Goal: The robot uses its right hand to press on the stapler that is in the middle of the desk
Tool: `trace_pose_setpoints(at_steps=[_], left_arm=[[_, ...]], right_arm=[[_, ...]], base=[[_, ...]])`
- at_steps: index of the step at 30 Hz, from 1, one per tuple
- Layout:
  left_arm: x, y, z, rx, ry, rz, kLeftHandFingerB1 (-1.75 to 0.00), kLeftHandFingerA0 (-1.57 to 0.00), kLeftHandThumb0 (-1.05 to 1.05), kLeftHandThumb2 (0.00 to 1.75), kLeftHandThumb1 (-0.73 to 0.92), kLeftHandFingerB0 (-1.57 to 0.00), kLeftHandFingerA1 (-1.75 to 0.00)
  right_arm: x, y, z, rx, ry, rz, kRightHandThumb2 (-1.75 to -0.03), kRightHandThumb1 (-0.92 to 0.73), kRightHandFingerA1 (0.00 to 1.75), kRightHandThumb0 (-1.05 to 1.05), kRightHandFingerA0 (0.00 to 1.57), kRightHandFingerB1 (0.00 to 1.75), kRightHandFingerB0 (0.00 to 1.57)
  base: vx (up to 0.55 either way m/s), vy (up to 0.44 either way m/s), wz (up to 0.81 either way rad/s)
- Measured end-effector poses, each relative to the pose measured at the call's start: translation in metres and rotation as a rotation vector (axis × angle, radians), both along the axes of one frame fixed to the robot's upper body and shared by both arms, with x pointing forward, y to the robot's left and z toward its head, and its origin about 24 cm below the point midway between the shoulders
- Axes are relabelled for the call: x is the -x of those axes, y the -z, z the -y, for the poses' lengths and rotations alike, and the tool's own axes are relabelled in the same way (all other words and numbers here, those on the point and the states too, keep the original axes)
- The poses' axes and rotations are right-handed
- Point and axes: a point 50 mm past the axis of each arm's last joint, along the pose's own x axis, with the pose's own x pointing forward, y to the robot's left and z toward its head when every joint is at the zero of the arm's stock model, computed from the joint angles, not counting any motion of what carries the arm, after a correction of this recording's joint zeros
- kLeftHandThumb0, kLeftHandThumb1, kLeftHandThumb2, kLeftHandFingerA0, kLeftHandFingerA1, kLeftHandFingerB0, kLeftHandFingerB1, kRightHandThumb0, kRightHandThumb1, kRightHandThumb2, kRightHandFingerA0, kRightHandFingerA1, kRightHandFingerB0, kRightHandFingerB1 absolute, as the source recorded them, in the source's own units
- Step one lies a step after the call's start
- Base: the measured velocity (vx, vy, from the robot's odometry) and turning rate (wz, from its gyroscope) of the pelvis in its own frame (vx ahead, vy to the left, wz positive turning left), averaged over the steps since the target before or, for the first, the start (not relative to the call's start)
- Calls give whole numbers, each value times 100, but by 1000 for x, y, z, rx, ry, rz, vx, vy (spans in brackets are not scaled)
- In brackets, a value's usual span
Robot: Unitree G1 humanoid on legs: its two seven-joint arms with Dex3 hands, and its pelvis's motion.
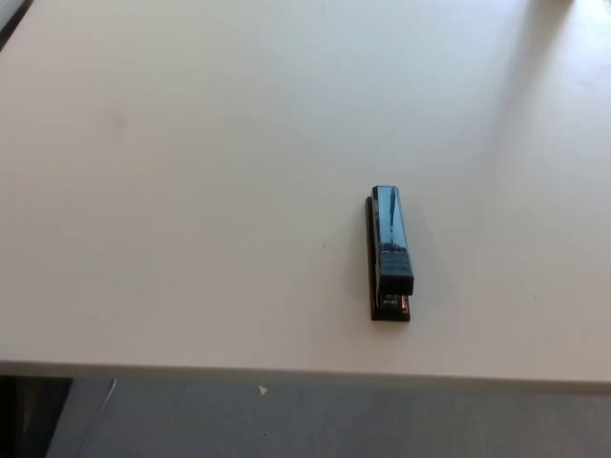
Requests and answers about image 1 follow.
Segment black desk stapler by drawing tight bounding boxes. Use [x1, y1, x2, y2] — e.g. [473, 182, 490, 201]
[366, 183, 416, 323]

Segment dark desk leg panel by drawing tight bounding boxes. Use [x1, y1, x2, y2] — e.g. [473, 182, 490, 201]
[0, 374, 74, 458]

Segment thin white cable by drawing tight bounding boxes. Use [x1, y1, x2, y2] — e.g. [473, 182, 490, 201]
[97, 378, 117, 410]

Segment dark window frame strip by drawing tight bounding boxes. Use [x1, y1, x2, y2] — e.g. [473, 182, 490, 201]
[0, 0, 41, 51]

